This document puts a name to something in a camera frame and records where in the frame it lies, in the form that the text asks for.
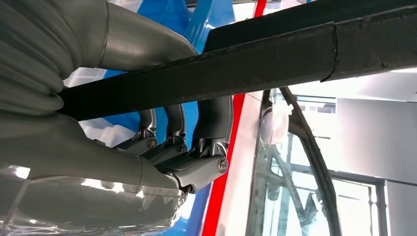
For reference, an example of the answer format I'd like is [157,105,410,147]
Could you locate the white car side mirror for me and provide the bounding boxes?
[260,103,294,145]

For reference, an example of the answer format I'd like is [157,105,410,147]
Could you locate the white car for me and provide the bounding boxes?
[215,0,417,236]

